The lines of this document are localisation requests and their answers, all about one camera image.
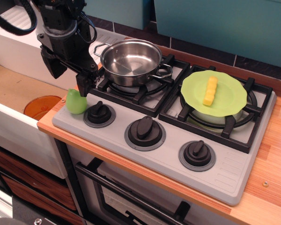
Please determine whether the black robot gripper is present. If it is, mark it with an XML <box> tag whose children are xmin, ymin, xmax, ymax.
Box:
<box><xmin>37</xmin><ymin>20</ymin><xmax>99</xmax><ymax>97</ymax></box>

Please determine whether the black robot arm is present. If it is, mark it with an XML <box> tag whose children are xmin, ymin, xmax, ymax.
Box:
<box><xmin>33</xmin><ymin>0</ymin><xmax>99</xmax><ymax>97</ymax></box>

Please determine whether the left black stove knob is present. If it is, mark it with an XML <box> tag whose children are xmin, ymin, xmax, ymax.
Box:
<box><xmin>83</xmin><ymin>101</ymin><xmax>116</xmax><ymax>128</ymax></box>

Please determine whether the black stove knob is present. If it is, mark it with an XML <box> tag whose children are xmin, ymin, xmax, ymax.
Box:
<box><xmin>124</xmin><ymin>116</ymin><xmax>166</xmax><ymax>151</ymax></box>
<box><xmin>178</xmin><ymin>140</ymin><xmax>216</xmax><ymax>172</ymax></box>
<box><xmin>83</xmin><ymin>101</ymin><xmax>116</xmax><ymax>128</ymax></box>

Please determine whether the stainless steel pot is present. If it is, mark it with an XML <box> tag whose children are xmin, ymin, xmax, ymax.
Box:
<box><xmin>94</xmin><ymin>39</ymin><xmax>172</xmax><ymax>87</ymax></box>

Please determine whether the middle black stove knob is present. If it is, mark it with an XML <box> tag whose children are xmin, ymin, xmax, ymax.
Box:
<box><xmin>124</xmin><ymin>116</ymin><xmax>166</xmax><ymax>151</ymax></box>

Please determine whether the right black stove knob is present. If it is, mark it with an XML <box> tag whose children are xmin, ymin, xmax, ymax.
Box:
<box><xmin>178</xmin><ymin>140</ymin><xmax>216</xmax><ymax>172</ymax></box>

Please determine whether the green plate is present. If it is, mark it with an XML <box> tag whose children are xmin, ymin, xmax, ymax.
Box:
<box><xmin>181</xmin><ymin>70</ymin><xmax>247</xmax><ymax>117</ymax></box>

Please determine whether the grey toy stove top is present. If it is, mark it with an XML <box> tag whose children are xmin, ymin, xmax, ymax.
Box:
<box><xmin>52</xmin><ymin>55</ymin><xmax>277</xmax><ymax>207</ymax></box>

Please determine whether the small green pear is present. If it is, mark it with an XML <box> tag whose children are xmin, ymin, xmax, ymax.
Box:
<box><xmin>66</xmin><ymin>89</ymin><xmax>87</xmax><ymax>114</ymax></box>

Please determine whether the orange sink drain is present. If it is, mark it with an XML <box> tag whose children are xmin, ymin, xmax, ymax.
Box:
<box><xmin>23</xmin><ymin>95</ymin><xmax>61</xmax><ymax>120</ymax></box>

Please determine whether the white toy sink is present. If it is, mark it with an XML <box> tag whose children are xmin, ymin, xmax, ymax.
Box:
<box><xmin>0</xmin><ymin>6</ymin><xmax>127</xmax><ymax>180</ymax></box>

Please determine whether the left black burner grate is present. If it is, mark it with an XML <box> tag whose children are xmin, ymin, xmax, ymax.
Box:
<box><xmin>90</xmin><ymin>54</ymin><xmax>190</xmax><ymax>117</ymax></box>

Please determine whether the black burner grate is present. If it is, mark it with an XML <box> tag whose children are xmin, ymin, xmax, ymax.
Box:
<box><xmin>159</xmin><ymin>65</ymin><xmax>276</xmax><ymax>153</ymax></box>
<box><xmin>90</xmin><ymin>54</ymin><xmax>190</xmax><ymax>117</ymax></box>

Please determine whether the wooden drawer front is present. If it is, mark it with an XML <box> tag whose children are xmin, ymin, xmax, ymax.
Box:
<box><xmin>0</xmin><ymin>147</ymin><xmax>83</xmax><ymax>225</ymax></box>

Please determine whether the right black burner grate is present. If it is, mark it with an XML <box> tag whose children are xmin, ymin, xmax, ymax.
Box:
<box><xmin>159</xmin><ymin>65</ymin><xmax>276</xmax><ymax>153</ymax></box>

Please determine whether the black braided cable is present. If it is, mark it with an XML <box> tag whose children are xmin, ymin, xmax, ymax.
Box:
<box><xmin>0</xmin><ymin>0</ymin><xmax>38</xmax><ymax>36</ymax></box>

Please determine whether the black oven door handle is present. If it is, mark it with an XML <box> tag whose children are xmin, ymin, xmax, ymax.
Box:
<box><xmin>75</xmin><ymin>162</ymin><xmax>190</xmax><ymax>225</ymax></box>

